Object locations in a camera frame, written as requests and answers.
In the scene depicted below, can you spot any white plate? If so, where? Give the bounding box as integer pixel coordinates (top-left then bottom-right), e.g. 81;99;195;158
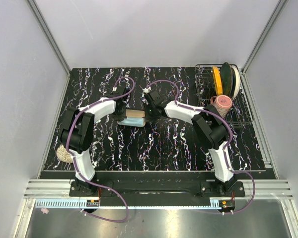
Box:
231;65;241;100

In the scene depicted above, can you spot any black glasses case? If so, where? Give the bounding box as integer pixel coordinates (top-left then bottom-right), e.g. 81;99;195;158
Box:
125;109;146;121

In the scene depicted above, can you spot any dark green plate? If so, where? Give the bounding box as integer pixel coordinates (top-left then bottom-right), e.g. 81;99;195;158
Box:
220;62;233;98

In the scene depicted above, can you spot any beige patterned round coaster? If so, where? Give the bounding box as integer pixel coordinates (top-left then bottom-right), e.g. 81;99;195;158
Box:
56;144;73;164

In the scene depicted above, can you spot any yellow plate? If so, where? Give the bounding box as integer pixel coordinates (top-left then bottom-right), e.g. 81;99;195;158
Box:
212;66;223;96

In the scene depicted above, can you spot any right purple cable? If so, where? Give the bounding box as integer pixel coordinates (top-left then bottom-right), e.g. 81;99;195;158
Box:
145;79;256;215

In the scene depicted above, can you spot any aluminium rail frame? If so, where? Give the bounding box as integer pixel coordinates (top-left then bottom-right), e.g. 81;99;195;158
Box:
24;179;293;210

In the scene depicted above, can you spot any pink patterned mug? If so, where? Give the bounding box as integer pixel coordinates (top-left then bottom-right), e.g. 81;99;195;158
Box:
210;95;232;118

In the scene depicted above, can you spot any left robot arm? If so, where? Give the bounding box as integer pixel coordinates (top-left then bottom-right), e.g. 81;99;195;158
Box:
59;86;131;196

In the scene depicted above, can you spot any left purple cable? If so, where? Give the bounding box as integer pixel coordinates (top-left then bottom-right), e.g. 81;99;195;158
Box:
66;76;136;223

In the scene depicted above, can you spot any black wire dish rack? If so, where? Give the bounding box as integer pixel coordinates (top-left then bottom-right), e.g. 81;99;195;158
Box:
195;62;253;128

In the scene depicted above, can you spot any light blue cleaning cloth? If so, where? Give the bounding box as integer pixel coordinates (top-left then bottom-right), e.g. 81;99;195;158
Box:
118;117;146;127

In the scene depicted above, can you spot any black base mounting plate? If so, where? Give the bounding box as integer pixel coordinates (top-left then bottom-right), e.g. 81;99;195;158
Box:
69;171;245;198

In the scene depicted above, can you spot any purple cable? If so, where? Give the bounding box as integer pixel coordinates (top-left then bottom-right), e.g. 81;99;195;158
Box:
145;79;256;215
66;76;136;223

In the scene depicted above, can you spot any small pink scrap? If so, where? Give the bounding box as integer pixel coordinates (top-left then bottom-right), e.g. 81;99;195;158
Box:
41;208;49;214

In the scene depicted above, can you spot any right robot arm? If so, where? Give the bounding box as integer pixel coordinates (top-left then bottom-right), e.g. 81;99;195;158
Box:
144;90;236;197

